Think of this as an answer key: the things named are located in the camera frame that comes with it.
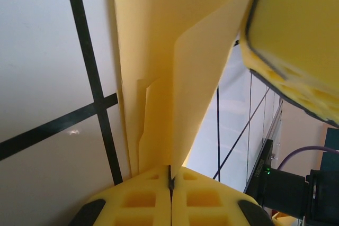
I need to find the aluminium side rail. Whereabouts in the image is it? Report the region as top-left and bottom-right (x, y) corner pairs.
(261, 95), (286, 163)

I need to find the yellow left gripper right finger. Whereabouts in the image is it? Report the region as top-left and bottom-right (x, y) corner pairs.
(171, 167), (274, 226)

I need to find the yellow paper sheet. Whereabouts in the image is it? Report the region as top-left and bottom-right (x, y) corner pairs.
(110, 0), (262, 179)

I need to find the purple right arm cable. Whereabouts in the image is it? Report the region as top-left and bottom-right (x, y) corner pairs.
(276, 145), (339, 171)

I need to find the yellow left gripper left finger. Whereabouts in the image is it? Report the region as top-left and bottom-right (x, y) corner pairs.
(69, 166), (172, 226)

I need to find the teal panel with leaf outlines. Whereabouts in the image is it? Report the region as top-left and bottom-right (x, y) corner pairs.
(325, 127), (339, 155)

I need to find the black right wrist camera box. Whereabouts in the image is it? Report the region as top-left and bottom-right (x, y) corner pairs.
(244, 138), (276, 210)

